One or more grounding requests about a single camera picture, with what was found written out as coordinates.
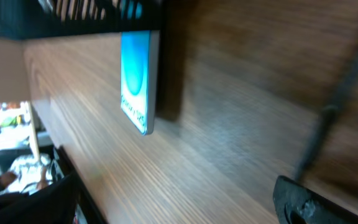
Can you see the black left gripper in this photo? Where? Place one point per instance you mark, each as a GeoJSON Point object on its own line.
{"type": "Point", "coordinates": [34, 19]}

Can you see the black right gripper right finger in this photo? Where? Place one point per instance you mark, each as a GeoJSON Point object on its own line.
{"type": "Point", "coordinates": [297, 204]}

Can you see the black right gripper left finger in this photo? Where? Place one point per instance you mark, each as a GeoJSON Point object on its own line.
{"type": "Point", "coordinates": [53, 204]}

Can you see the blue screen Galaxy smartphone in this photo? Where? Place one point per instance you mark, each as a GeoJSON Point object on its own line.
{"type": "Point", "coordinates": [139, 73]}

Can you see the seated person in background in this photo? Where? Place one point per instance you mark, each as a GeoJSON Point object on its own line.
{"type": "Point", "coordinates": [27, 174]}

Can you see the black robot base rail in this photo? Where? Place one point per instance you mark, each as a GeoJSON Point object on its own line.
{"type": "Point", "coordinates": [85, 209]}

